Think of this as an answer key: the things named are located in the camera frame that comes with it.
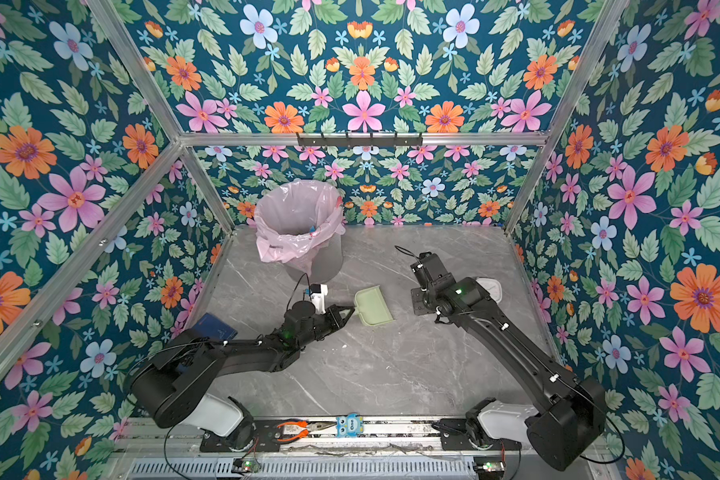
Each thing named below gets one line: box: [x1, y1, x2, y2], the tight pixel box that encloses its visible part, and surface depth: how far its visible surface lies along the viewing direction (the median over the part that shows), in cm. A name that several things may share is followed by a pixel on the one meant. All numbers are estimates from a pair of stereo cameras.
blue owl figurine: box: [336, 413, 364, 438], surface depth 76 cm
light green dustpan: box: [354, 285, 395, 326], surface depth 94 cm
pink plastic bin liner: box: [254, 180, 346, 275], surface depth 96 cm
